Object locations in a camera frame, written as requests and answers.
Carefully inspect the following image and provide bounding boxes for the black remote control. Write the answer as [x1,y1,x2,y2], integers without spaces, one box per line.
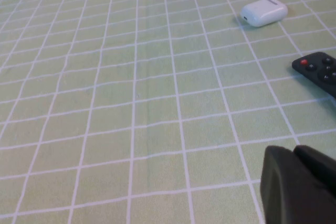
[291,51,336,96]

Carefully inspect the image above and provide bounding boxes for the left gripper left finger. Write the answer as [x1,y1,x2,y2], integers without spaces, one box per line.
[259,145,336,224]

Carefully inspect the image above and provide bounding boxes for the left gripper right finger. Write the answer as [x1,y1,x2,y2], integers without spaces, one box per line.
[293,144,336,196]

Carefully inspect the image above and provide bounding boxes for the green checked tablecloth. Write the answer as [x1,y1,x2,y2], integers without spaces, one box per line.
[0,0,336,224]

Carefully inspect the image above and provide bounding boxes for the white earbuds case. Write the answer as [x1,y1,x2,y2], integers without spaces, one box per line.
[240,0,289,27]

